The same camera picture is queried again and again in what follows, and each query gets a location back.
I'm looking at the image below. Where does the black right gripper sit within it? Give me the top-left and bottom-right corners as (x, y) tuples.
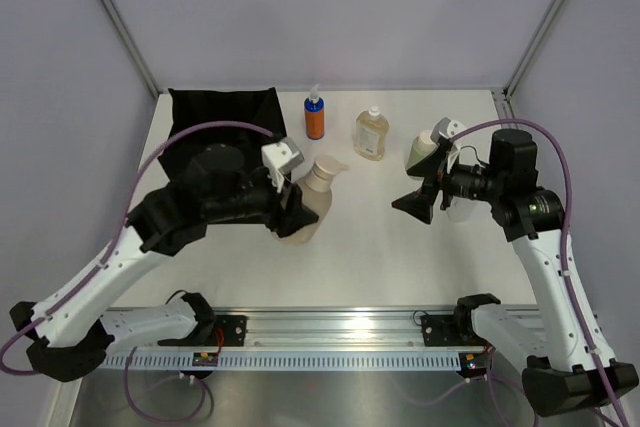
(393, 145), (506, 224)

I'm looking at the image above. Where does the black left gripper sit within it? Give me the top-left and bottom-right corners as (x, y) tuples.
(204, 164), (318, 236)

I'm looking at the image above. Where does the beige pump bottle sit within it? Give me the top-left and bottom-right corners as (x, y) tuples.
(279, 154), (349, 245)

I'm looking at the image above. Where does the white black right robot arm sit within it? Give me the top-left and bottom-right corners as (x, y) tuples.
(392, 123), (639, 417)

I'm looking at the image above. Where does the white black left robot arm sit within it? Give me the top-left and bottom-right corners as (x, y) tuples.
(10, 138), (318, 382)

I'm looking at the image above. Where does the black canvas bag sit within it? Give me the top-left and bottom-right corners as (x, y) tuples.
(159, 88), (287, 179)

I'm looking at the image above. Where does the green bottle beige cap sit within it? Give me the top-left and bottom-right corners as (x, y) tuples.
(405, 130), (438, 171)

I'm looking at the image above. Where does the clear amber soap bottle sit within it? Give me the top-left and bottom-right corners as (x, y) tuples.
(354, 106), (389, 161)

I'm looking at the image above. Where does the orange blue spray bottle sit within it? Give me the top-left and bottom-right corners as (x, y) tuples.
(304, 84), (325, 140)

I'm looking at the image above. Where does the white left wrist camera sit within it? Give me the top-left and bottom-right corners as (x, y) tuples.
(261, 137), (304, 193)

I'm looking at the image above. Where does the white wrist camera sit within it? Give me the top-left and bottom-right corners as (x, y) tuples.
(430, 117), (467, 172)
(261, 137), (304, 193)

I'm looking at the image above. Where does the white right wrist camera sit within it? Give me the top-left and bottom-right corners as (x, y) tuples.
(430, 117), (467, 172)

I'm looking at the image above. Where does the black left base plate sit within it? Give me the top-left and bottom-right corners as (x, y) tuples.
(157, 314), (249, 348)

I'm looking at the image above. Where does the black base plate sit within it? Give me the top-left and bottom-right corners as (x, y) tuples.
(157, 314), (249, 348)
(420, 314), (484, 347)

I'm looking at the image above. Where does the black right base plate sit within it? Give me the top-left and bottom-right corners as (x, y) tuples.
(420, 314), (484, 347)

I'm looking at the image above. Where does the white slotted cable duct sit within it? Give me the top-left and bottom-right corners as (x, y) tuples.
(101, 350), (461, 372)

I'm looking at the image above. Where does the right aluminium corner post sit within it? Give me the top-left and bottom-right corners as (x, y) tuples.
(503, 0), (569, 101)

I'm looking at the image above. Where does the aluminium corner post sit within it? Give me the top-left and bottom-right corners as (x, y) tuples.
(503, 0), (569, 101)
(97, 0), (162, 99)

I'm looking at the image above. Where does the left aluminium corner post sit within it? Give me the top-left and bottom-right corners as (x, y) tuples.
(97, 0), (162, 99)

